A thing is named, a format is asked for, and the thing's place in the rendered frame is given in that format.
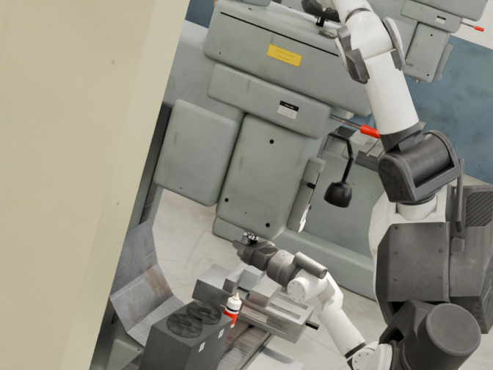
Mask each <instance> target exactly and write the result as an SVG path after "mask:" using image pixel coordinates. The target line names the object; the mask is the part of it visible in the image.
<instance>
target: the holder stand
mask: <svg viewBox="0 0 493 370"><path fill-rule="evenodd" d="M232 323H233V319H232V318H230V317H229V316H227V315H225V314H223V313H221V312H220V311H219V309H218V308H216V307H214V306H213V305H210V304H208V303H204V302H200V301H199V300H193V301H191V302H190V303H188V304H186V305H184V306H183V307H182V308H179V309H178V310H176V311H175V312H173V313H171V314H170V315H168V316H166V317H164V318H163V319H161V320H159V321H158V322H156V323H155V324H152V325H151V328H150V332H149V335H148V338H147V342H146V345H145V350H144V352H143V355H142V359H141V363H140V365H139V370H217V367H218V365H219V361H220V358H221V356H222V352H223V349H224V346H225V343H226V340H227V337H228V334H229V332H230V328H231V325H232Z"/></svg>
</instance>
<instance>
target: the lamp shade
mask: <svg viewBox="0 0 493 370"><path fill-rule="evenodd" d="M351 198H352V188H351V186H350V185H349V184H348V183H347V182H342V181H341V180H336V181H333V182H332V183H331V184H330V185H329V186H328V187H327V189H326V193H325V195H324V200H325V201H326V202H328V203H330V204H332V205H333V206H337V207H341V208H347V207H348V206H349V203H350V201H351Z"/></svg>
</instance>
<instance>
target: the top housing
mask: <svg viewBox="0 0 493 370"><path fill-rule="evenodd" d="M316 22H317V18H315V17H314V16H311V15H308V14H306V13H303V12H299V11H298V10H294V9H291V7H286V6H283V5H281V4H278V3H275V2H272V1H271V3H270V4H269V5H267V6H257V5H253V4H247V3H243V2H240V1H235V0H218V1H217V2H216V5H215V8H214V11H213V15H212V19H211V23H210V26H209V29H208V33H207V36H206V39H205V44H204V46H203V53H204V55H206V57H208V58H210V59H214V60H216V61H218V62H221V63H224V64H226V65H229V66H231V67H233V68H237V69H239V70H242V71H244V72H247V73H250V74H252V75H254V76H257V77H260V78H262V79H265V80H267V81H270V82H273V83H275V84H278V85H280V86H283V87H286V88H288V89H290V90H294V91H296V92H298V93H301V94H304V95H307V96H309V97H311V98H314V99H317V100H319V101H323V102H324V103H327V104H330V105H333V106H336V107H337V108H340V109H343V110H346V111H347V112H350V113H353V114H356V115H359V116H362V117H364V116H367V115H369V114H370V113H371V112H372V111H371V109H370V105H369V103H368V99H367V96H366V94H365V91H364V88H363V86H362V84H361V83H359V82H357V81H354V80H353V79H352V78H351V76H350V74H349V72H348V71H346V70H345V69H344V67H343V66H342V63H341V61H340V58H339V55H338V52H337V49H336V48H335V47H336V45H335V39H333V38H330V37H327V36H324V35H321V34H319V31H322V30H323V29H324V30H327V31H328V32H332V33H335V34H336V35H337V31H336V29H338V28H340V27H342V26H338V25H336V24H333V23H330V22H326V21H324V25H323V27H320V26H316Z"/></svg>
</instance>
